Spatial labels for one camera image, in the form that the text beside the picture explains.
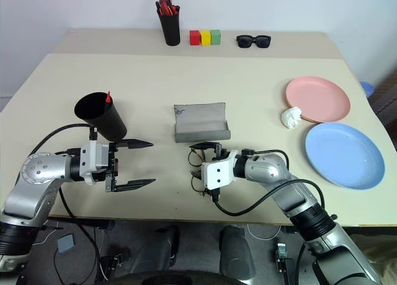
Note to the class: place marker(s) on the dark rounded housing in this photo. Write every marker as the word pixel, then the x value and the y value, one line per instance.
pixel 235 251
pixel 161 248

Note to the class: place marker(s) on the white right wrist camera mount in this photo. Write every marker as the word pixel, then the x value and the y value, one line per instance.
pixel 218 172

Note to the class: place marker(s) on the crumpled white tissue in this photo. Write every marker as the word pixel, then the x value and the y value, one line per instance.
pixel 291 117

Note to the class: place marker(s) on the tortoiseshell eyeglasses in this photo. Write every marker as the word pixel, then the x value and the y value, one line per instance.
pixel 198 165

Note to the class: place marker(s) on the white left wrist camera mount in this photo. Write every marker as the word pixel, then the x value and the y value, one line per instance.
pixel 87 161

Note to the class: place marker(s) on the black floor clamp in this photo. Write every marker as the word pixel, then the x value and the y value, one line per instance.
pixel 114 261

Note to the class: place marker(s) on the yellow wooden block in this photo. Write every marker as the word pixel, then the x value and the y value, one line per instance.
pixel 205 38

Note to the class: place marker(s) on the blue round stool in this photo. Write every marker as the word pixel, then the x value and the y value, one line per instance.
pixel 367 89

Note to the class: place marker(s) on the green wooden block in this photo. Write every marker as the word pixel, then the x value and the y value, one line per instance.
pixel 216 37

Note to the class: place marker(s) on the light blue plastic plate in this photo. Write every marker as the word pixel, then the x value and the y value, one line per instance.
pixel 344 156

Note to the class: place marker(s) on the dark slatted crate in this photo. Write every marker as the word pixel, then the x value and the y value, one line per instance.
pixel 386 99

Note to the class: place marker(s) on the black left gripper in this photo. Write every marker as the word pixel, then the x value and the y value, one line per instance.
pixel 113 162

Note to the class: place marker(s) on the black pen cup with markers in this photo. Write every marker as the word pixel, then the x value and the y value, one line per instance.
pixel 170 31

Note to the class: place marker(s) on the khaki trouser leg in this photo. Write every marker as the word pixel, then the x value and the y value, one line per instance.
pixel 384 254

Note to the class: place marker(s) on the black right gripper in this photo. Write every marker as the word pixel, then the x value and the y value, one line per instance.
pixel 221 151

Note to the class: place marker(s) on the grey felt glasses case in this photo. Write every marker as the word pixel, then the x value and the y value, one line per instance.
pixel 201 117

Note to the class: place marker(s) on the black sunglasses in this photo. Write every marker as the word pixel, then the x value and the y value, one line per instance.
pixel 245 41

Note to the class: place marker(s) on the small black floor bracket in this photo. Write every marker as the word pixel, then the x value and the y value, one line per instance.
pixel 283 257

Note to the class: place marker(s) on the pink plastic plate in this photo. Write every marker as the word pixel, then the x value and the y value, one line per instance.
pixel 316 97

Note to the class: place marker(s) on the small grey box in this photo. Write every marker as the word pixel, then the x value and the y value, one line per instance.
pixel 66 244

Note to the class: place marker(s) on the black plastic cup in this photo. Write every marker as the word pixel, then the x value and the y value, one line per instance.
pixel 108 124

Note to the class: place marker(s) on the red wooden block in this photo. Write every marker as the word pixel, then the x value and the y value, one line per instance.
pixel 194 38

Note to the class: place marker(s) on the red-capped black marker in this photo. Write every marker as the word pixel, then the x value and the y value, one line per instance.
pixel 108 98

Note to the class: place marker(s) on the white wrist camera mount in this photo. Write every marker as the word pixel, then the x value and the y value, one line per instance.
pixel 218 172
pixel 87 161

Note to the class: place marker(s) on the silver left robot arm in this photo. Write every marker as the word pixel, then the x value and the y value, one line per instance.
pixel 31 179

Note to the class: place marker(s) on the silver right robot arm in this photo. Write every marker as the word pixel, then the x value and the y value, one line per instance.
pixel 294 198

